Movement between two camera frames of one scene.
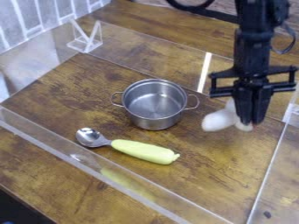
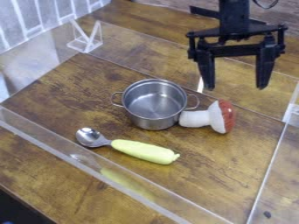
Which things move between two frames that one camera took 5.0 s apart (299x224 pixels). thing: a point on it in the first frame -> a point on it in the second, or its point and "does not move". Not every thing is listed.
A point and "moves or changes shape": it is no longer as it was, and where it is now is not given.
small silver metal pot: (155, 102) does not move
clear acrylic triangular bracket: (86, 42) does not move
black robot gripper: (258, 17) -> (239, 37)
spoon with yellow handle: (141, 151) does not move
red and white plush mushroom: (223, 119) moves or changes shape
